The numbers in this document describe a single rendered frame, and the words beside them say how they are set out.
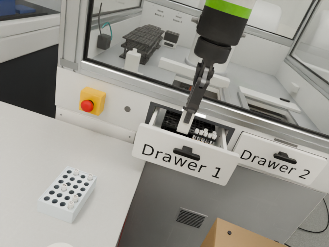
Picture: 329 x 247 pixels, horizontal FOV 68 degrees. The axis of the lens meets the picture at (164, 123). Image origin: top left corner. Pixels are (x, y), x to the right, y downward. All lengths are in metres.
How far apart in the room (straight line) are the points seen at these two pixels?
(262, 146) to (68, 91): 0.67
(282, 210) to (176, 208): 0.41
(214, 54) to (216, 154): 0.29
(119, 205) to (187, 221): 0.50
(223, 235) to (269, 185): 0.47
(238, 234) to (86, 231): 0.33
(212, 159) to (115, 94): 0.38
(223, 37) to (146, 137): 0.33
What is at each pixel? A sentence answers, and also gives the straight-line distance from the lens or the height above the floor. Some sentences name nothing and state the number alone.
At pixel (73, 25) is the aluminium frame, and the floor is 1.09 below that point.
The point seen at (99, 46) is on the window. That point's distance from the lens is 0.82.
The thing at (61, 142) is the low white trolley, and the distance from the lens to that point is 0.83.
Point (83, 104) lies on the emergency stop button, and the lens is 0.80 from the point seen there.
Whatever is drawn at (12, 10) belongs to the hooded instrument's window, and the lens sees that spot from 1.27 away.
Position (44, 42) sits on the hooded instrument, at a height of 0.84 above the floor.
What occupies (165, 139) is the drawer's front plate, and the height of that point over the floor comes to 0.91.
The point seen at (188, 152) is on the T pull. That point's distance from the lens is 0.65.
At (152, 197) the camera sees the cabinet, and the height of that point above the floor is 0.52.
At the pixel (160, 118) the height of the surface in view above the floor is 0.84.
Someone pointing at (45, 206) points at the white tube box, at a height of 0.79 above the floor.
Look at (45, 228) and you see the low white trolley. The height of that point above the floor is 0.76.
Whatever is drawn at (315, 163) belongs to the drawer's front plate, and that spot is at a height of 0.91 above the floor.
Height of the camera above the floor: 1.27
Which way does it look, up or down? 29 degrees down
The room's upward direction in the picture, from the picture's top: 18 degrees clockwise
